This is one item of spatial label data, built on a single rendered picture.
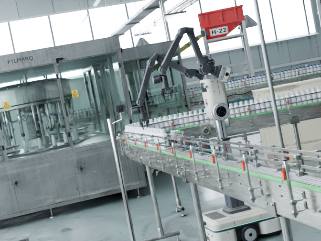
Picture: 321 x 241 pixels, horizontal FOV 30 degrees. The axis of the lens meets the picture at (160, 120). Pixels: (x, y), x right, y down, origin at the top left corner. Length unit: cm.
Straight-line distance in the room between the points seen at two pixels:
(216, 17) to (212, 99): 676
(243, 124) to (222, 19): 529
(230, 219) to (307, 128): 425
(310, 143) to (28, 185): 423
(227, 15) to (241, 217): 719
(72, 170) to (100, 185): 44
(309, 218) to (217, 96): 297
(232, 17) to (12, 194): 582
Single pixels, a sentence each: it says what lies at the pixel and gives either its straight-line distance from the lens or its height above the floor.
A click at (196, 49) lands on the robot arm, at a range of 521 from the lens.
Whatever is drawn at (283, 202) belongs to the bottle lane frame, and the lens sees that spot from 276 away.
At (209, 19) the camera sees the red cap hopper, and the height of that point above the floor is 264.
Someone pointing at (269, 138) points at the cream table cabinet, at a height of 43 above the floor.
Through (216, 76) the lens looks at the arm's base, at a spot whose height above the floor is 150.
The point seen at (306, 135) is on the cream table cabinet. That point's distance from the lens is 939.
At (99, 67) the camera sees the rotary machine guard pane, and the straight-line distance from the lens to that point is 860.
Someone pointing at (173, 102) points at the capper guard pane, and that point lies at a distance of 1075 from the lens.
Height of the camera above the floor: 149
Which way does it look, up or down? 3 degrees down
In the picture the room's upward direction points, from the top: 11 degrees counter-clockwise
